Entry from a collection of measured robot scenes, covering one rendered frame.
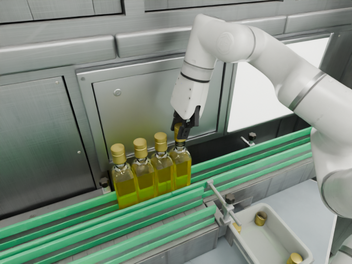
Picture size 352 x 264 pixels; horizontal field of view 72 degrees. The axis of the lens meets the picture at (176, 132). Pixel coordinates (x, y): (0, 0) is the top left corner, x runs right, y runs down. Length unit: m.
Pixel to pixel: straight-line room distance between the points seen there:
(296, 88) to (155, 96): 0.41
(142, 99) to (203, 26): 0.29
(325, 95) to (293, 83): 0.05
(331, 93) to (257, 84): 0.49
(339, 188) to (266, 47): 0.31
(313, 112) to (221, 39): 0.21
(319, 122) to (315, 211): 0.68
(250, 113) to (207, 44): 0.50
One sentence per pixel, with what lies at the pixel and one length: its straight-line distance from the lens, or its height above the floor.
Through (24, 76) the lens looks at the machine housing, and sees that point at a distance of 0.68.
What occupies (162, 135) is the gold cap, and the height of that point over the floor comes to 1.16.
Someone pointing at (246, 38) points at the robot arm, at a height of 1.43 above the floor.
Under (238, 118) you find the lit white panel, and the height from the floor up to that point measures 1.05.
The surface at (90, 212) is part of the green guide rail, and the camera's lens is 0.83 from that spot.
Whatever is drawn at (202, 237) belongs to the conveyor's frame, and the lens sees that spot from 0.80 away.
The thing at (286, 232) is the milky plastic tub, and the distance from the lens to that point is 0.92.
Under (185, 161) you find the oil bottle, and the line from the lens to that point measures 0.71.
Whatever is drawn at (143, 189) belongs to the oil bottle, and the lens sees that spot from 0.72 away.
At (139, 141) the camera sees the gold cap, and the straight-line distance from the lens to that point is 0.64.
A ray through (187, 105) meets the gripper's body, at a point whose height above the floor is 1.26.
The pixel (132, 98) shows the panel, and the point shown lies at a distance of 0.71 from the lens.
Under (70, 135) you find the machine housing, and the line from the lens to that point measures 0.78.
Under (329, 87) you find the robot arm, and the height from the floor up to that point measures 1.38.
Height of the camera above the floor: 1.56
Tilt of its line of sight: 37 degrees down
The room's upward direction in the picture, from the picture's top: straight up
